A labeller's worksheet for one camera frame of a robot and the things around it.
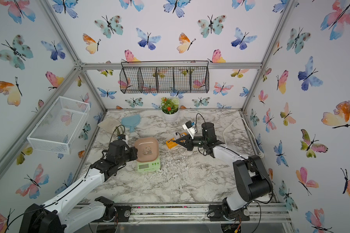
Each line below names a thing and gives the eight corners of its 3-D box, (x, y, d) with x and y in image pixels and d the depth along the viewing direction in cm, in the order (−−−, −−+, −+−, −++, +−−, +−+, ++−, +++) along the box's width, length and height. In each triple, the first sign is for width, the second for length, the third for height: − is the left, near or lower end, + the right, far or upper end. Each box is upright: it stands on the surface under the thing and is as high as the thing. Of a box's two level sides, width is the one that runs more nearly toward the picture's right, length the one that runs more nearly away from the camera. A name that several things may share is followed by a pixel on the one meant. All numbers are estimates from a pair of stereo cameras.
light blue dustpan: (118, 132, 110) (117, 130, 108) (123, 116, 120) (123, 114, 118) (137, 132, 110) (136, 130, 108) (141, 116, 120) (140, 114, 118)
